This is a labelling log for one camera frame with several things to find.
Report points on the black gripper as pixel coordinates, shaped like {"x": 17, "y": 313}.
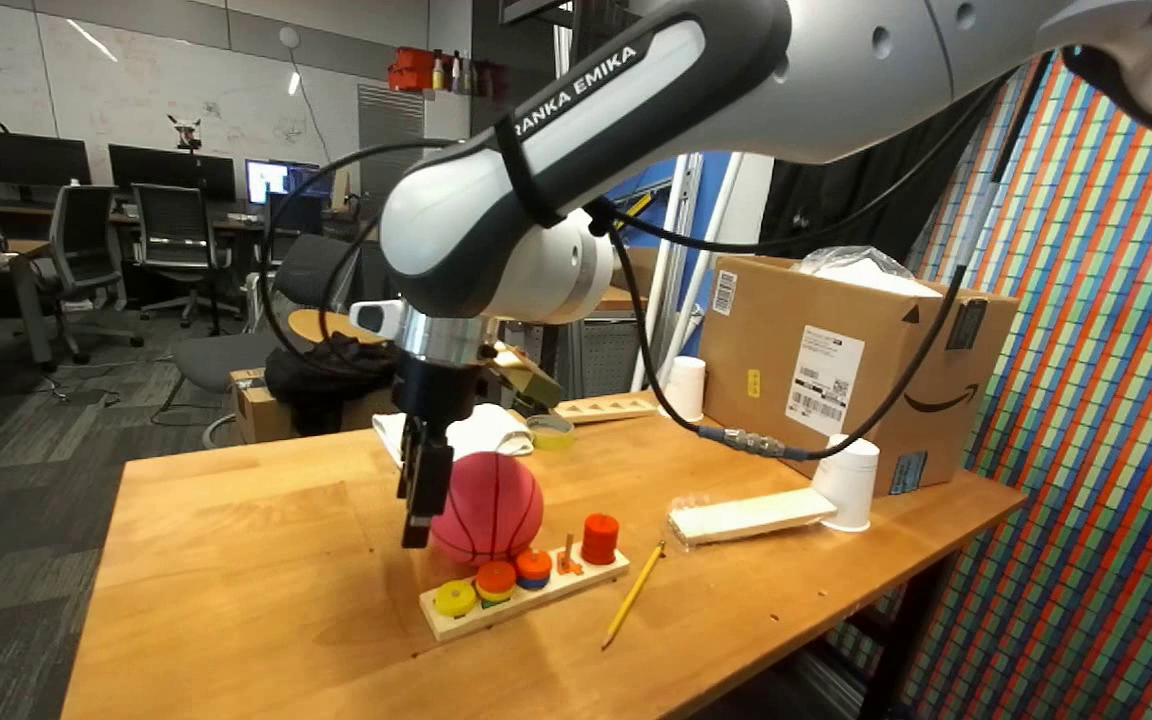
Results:
{"x": 439, "y": 403}

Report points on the pink basketball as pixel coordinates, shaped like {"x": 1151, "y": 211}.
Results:
{"x": 490, "y": 515}

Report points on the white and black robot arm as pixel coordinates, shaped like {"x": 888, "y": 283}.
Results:
{"x": 577, "y": 104}

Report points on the white flat box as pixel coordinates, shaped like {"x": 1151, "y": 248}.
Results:
{"x": 752, "y": 515}

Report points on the large cardboard shipping box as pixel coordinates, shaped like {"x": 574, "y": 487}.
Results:
{"x": 843, "y": 363}

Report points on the black bag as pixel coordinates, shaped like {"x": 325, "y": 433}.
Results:
{"x": 320, "y": 387}

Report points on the round wooden stool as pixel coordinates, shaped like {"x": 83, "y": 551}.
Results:
{"x": 328, "y": 325}

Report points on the small wooden crate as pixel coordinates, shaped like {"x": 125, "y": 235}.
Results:
{"x": 256, "y": 405}

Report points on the red cylinder peg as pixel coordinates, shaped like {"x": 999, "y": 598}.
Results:
{"x": 600, "y": 541}

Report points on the long wooden block with holes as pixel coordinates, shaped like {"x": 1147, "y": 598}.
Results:
{"x": 610, "y": 405}

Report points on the yellow pencil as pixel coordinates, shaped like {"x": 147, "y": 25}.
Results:
{"x": 635, "y": 598}

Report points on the white paper roll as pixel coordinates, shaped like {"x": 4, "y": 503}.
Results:
{"x": 685, "y": 387}

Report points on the grey office chair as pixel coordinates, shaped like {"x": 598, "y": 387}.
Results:
{"x": 176, "y": 235}
{"x": 87, "y": 246}

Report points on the blue and white panel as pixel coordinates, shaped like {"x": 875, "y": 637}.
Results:
{"x": 698, "y": 254}

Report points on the black computer monitor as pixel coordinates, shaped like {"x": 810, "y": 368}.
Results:
{"x": 10, "y": 160}
{"x": 175, "y": 173}

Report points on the red hanging fixture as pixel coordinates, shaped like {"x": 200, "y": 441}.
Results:
{"x": 411, "y": 68}

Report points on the small black tripod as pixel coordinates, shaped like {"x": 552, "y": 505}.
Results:
{"x": 184, "y": 134}

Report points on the white paper cup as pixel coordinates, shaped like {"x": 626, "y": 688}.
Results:
{"x": 849, "y": 487}

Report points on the clear plastic bag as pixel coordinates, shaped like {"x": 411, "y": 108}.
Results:
{"x": 863, "y": 264}

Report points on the colourful patterned screen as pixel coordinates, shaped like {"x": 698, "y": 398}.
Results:
{"x": 1098, "y": 441}

